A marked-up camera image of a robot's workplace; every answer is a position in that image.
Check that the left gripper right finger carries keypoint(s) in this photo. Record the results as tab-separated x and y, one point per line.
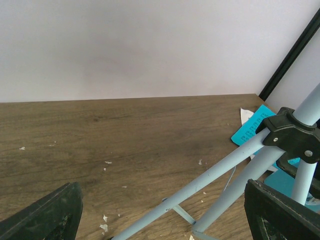
272	215

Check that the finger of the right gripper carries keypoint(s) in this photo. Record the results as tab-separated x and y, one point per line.
283	164

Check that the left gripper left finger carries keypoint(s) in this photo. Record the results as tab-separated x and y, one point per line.
55	216

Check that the blue sheet music page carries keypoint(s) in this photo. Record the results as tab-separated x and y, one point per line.
248	130

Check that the blue metronome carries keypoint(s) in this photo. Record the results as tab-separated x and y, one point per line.
283	183

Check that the right black frame post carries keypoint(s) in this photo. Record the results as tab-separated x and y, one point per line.
299	45

